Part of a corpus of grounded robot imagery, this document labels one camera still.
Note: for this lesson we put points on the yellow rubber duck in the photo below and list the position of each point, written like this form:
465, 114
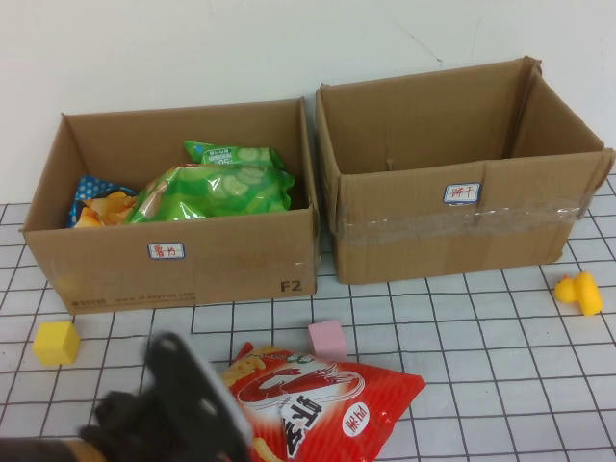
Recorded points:
581, 293

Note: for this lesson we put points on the white label red chips writing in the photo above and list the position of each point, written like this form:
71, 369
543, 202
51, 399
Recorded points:
166, 251

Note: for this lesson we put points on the large green chips bag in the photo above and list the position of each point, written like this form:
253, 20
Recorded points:
216, 192

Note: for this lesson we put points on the blue polka dot chips bag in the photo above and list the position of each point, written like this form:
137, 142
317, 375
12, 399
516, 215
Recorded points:
103, 209

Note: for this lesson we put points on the white label red biscuit writing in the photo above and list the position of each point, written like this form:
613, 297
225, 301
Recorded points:
462, 193

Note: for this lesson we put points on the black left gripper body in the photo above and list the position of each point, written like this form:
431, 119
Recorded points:
130, 428

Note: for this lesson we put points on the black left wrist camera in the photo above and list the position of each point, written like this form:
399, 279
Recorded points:
192, 385

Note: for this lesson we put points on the taped cardboard box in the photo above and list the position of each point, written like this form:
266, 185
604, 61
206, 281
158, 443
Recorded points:
409, 240

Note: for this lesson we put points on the pink foam cube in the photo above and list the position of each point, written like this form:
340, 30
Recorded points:
328, 339

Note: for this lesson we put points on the small green chips bag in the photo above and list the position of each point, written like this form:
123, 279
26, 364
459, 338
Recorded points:
233, 154

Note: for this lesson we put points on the cardboard box printed F2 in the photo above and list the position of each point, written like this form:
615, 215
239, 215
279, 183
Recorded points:
216, 260

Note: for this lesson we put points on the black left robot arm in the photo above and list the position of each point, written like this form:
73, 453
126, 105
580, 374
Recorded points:
38, 452

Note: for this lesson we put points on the red shrimp snack bag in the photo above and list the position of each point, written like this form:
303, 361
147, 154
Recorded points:
327, 404

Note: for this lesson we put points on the yellow foam cube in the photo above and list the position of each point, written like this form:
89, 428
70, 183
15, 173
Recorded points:
55, 344

